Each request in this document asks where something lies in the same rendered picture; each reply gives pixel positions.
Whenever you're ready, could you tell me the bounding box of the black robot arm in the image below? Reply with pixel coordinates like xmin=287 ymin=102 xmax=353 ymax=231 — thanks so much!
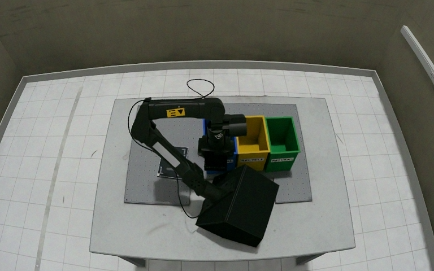
xmin=131 ymin=97 xmax=247 ymax=214

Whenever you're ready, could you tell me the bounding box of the green bin with label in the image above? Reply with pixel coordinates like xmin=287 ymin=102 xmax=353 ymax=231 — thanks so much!
xmin=264 ymin=116 xmax=301 ymax=172

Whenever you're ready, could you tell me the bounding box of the yellow recycle bin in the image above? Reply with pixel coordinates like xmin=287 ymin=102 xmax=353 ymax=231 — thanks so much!
xmin=236 ymin=116 xmax=270 ymax=171

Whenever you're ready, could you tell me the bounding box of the blue bin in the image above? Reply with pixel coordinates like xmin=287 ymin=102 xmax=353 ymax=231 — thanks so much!
xmin=203 ymin=119 xmax=238 ymax=174

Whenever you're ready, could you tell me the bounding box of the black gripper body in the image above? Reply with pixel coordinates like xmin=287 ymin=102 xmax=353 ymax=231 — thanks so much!
xmin=198 ymin=135 xmax=234 ymax=156

